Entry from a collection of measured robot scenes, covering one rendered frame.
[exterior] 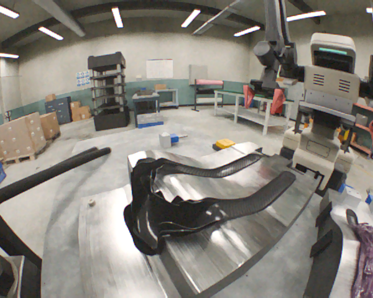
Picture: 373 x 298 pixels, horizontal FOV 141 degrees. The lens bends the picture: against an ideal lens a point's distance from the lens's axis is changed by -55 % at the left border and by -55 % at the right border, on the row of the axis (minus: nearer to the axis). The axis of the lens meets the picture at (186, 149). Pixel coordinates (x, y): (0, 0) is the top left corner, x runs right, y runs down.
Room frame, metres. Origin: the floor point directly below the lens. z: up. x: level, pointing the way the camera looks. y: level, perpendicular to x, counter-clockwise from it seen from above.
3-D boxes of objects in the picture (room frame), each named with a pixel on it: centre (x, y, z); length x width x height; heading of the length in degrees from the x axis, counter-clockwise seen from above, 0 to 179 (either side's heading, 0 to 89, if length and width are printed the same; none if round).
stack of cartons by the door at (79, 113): (5.33, 4.49, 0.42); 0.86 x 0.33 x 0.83; 107
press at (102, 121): (4.31, 2.29, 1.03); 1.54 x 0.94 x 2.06; 17
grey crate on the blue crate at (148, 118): (3.42, 0.87, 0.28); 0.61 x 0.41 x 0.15; 107
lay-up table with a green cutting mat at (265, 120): (4.20, -1.86, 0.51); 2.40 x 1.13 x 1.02; 21
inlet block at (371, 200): (0.09, -0.52, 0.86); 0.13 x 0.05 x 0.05; 136
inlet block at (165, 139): (0.62, 0.05, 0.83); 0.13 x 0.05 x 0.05; 119
